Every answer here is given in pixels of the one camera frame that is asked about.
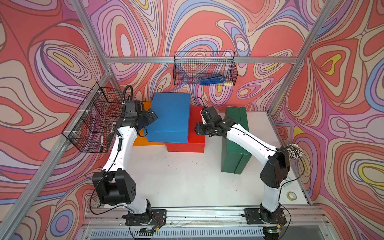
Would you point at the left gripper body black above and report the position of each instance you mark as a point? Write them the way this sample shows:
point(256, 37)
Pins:
point(145, 118)

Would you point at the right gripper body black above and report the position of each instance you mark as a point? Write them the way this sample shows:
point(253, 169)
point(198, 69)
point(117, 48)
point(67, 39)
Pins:
point(204, 129)

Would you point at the red shoebox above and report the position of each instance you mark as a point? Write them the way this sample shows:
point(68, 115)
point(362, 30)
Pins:
point(196, 143)

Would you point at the blue shoebox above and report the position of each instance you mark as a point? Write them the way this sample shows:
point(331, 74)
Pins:
point(173, 112)

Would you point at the green shoebox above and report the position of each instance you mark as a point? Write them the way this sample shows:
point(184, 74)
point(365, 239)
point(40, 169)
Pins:
point(234, 157)

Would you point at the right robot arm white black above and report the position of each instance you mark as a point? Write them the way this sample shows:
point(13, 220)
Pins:
point(275, 161)

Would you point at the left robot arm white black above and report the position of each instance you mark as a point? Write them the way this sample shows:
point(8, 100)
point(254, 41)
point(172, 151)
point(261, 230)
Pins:
point(113, 185)

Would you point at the orange shoebox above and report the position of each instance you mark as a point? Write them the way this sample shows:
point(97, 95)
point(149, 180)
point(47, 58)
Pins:
point(140, 142)

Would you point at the blue tool in basket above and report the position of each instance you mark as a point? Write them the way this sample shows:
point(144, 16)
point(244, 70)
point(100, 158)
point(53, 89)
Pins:
point(212, 80)

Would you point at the yellow item in basket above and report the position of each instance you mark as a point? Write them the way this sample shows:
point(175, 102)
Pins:
point(228, 84)

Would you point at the marker pen in basket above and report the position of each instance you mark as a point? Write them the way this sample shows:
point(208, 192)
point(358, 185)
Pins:
point(102, 144)

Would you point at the cup of pencils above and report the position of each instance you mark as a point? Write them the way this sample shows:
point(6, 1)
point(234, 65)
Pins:
point(295, 152)

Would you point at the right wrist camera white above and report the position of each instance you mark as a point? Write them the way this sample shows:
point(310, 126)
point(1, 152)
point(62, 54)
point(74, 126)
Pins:
point(204, 117)

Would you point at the black wire basket left wall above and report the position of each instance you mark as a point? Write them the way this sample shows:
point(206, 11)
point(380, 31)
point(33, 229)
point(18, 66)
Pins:
point(96, 115)

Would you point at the black wire basket wall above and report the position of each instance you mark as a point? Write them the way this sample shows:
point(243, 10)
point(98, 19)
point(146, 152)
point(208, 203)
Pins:
point(191, 66)
point(96, 115)

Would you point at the black wire basket back wall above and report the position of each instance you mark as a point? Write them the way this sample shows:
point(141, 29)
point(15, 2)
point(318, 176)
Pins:
point(191, 66)

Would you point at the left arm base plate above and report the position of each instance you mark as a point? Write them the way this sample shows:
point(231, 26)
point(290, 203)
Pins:
point(156, 217)

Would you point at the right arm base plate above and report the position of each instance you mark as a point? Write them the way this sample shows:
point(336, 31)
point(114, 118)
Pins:
point(257, 216)

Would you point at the aluminium front rail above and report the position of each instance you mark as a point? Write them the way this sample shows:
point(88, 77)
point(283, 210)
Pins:
point(213, 223)

